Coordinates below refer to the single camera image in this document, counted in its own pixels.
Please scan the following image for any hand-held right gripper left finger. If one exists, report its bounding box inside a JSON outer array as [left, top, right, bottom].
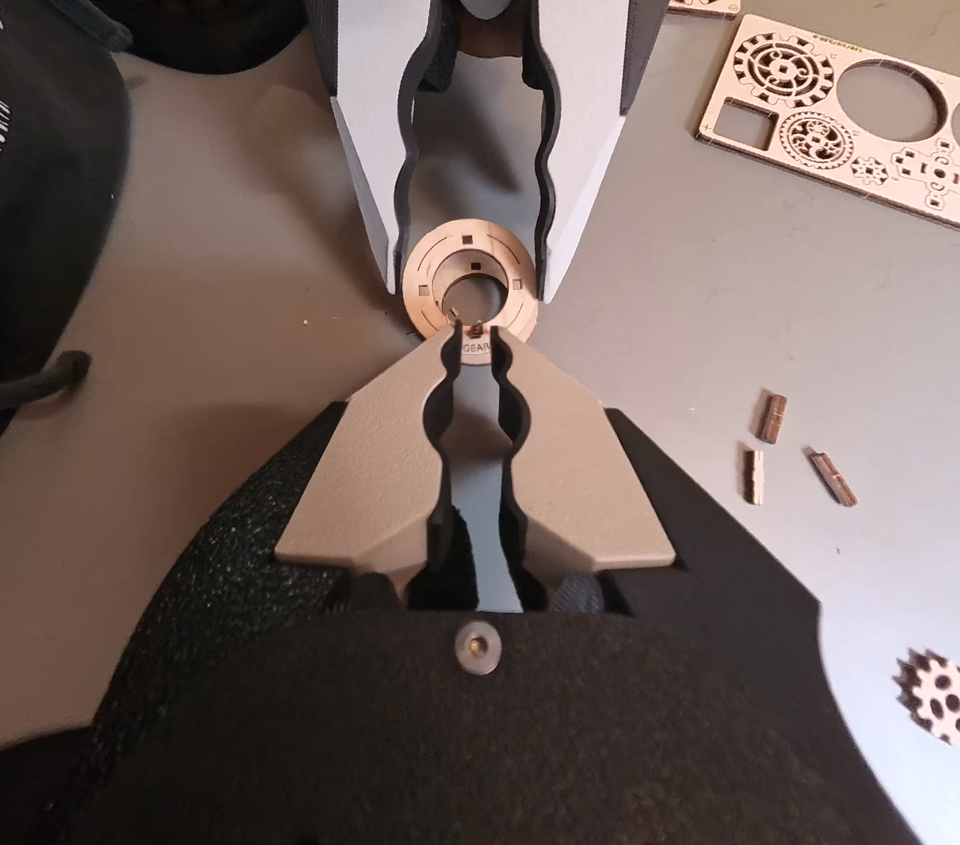
[[274, 320, 481, 612]]

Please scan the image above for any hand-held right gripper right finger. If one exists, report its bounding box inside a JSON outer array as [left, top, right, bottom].
[[491, 323, 680, 614]]

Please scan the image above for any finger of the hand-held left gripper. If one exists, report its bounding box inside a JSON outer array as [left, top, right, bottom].
[[531, 0, 645, 304], [330, 0, 444, 296]]

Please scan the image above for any large wooden ring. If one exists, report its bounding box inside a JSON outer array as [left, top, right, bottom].
[[401, 222, 539, 366]]

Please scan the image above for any grey desk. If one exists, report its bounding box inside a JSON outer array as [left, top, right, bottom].
[[0, 0, 960, 845]]

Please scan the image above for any large wooden puzzle sheet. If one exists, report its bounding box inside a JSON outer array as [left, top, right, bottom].
[[696, 12, 960, 233]]

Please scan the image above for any black clothing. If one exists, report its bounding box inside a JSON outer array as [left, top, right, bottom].
[[0, 0, 135, 411]]

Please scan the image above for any wooden gear with holes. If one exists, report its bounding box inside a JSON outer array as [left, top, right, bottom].
[[894, 646, 960, 747]]

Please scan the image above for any black drawstring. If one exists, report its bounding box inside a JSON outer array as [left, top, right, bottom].
[[0, 350, 93, 411]]

